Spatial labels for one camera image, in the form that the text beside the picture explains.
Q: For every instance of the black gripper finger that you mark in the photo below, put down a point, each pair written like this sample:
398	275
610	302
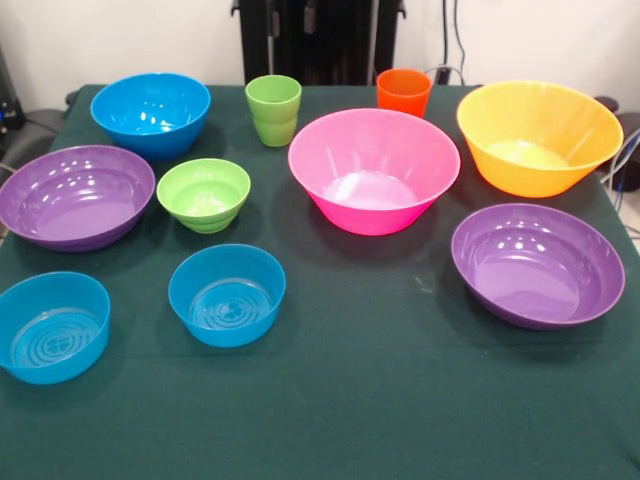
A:
310	17
274	22

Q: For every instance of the green cup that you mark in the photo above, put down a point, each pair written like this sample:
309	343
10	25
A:
272	125

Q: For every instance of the pink bowl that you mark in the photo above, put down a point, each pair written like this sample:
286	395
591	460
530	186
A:
370	150

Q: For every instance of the small green bowl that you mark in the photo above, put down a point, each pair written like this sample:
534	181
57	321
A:
202	195

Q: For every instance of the orange cup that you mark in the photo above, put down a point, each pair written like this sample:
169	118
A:
402	97

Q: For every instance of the deep smooth blue bowl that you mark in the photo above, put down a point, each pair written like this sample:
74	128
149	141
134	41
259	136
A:
150	105

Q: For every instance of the yellow-orange bowl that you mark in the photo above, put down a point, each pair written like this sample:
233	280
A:
540	125

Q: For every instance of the black rounded seat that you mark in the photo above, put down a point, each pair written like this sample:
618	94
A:
40	130

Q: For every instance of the purple bowl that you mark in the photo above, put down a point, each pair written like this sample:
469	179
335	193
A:
75	200
535	270

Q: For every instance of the black equipment rack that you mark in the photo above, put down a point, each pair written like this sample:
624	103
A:
10	115

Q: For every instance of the blue bowl with ringed bottom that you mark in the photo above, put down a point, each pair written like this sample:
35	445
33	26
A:
50	325
225	300

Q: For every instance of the dark green tablecloth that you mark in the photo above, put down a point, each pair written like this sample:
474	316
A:
375	400

